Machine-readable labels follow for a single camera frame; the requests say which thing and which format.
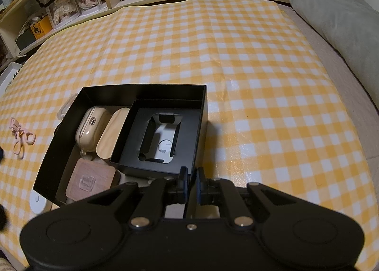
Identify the light wooden oval case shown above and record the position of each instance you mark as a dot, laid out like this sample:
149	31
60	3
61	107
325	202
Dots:
108	139

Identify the yellow cardboard box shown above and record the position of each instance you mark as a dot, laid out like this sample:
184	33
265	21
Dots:
41	28

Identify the square wooden coaster box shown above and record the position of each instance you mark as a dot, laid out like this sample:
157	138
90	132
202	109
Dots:
90	178

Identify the gray pillow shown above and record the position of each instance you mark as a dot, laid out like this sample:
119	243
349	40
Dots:
351	27

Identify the beige earbuds case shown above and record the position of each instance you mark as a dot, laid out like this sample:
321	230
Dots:
91	128

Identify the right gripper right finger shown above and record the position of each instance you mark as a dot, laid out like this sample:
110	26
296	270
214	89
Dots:
201	183

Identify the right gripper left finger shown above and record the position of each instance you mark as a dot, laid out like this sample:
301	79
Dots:
182	183

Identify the doll in left clear case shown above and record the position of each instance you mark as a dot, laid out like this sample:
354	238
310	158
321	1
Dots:
60	12

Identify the white round tape measure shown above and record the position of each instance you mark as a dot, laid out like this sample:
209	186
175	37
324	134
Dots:
38	203

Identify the yellow white checkered cloth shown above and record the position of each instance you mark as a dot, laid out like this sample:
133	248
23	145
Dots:
274	114

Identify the clear nail tips box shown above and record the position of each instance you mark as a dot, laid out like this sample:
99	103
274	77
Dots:
65	107

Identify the black inner tray insert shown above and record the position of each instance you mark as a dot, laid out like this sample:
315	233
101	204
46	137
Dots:
160	136

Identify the open white box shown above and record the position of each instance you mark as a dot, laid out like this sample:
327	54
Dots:
8	75

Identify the black box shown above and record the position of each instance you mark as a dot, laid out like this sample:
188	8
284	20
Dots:
63	151

